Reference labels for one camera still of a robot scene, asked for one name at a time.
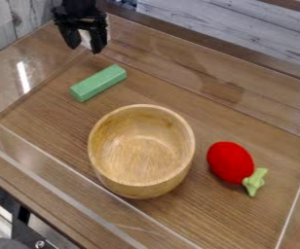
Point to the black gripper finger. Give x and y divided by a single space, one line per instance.
70 35
98 35

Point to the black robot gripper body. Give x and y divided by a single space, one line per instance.
80 14

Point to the green rectangular block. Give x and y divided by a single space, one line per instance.
98 82

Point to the brown wooden bowl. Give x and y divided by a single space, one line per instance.
141 148

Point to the red plush strawberry toy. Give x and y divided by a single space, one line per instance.
232 164

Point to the clear acrylic corner bracket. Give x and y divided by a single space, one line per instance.
85 38

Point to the black table clamp mount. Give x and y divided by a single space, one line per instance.
25 237

